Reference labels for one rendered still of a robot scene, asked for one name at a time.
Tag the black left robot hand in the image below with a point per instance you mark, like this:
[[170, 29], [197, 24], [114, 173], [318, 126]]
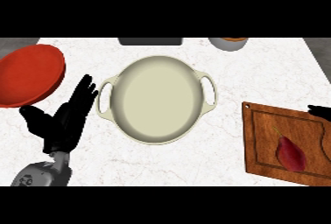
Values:
[[64, 122]]

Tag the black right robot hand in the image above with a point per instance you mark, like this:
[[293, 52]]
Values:
[[321, 112]]

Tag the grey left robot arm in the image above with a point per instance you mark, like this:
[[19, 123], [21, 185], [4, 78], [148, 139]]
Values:
[[44, 172]]

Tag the brown wooden cutting board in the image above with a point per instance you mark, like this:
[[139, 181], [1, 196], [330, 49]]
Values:
[[284, 137]]

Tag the dark red pear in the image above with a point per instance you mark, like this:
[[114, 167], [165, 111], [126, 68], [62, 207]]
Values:
[[291, 154]]

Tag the red plate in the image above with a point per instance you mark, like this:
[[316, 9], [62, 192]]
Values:
[[30, 74]]

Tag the grey bowl with orange content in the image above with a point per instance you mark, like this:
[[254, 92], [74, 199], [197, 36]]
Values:
[[228, 43]]

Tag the dark grey flat appliance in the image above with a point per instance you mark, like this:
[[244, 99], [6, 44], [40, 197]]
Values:
[[151, 41]]

